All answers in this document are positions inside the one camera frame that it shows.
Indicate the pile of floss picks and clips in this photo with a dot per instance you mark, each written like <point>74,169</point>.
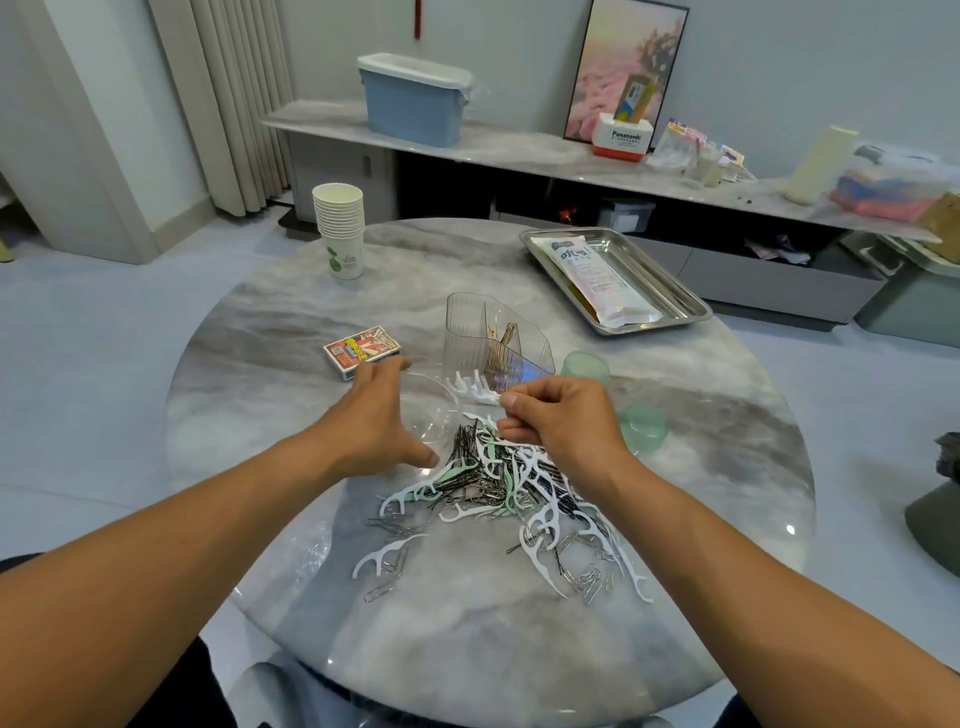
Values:
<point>510,495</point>

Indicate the red gold wall hanging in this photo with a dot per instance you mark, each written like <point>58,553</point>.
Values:
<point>417,15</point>

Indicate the person's left hand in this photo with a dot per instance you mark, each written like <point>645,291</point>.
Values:
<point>375,428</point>

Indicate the metal tray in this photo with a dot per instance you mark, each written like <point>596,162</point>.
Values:
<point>683,300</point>

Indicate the person's right hand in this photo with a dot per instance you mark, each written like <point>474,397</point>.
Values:
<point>578,428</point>

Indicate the cream paper roll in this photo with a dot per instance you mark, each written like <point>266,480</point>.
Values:
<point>821,165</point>

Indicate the clear printed plastic bag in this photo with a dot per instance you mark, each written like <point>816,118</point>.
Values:
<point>603,281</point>

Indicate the translucent green plastic cup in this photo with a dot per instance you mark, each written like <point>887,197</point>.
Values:
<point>587,365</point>

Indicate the clear round plastic bowl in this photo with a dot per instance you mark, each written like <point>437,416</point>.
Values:
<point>435,398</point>

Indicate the colourful small packet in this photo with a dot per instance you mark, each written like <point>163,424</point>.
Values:
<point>732,155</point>

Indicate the white box in cabinet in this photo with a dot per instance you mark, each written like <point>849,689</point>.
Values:
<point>627,218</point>

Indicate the clear ribbed organizer box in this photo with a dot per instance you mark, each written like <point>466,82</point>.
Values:
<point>480,338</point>

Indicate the clear storage box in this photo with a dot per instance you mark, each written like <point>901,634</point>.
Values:
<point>896,183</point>

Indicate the grey cabinet with marble top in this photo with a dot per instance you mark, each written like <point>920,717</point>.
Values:
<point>495,146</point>

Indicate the person's right forearm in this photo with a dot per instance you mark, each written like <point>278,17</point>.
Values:
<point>795,615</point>

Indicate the small colourful box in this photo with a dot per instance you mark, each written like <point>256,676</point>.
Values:
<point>636,99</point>

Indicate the cardboard box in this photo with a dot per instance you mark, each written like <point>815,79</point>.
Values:
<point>948,225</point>

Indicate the group of white paper cups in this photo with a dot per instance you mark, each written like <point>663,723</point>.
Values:
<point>342,230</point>

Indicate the framed pink picture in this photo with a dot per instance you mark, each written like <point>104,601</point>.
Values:
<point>608,68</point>

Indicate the colourful matchbox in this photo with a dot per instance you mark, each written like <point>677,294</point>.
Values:
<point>362,350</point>

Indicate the grey green storage bin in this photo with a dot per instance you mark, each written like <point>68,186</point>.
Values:
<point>915,296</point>

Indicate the person's left forearm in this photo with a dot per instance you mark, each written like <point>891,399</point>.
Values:
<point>150,600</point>

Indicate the pale green plastic lid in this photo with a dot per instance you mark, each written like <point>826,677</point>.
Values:
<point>645,428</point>

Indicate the beige curtain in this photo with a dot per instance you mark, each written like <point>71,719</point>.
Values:
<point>225,98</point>

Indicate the trash bin with black bag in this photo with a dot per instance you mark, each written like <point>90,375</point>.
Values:
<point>941,510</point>

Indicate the white and red small box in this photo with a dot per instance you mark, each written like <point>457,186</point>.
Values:
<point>621,138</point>

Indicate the blue storage box white lid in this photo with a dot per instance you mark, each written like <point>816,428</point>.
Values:
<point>414,101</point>

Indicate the loose papers in cabinet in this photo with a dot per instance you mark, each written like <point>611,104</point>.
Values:
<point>780,251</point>

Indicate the clear bag of snacks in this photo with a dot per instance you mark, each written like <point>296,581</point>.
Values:
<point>675,147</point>

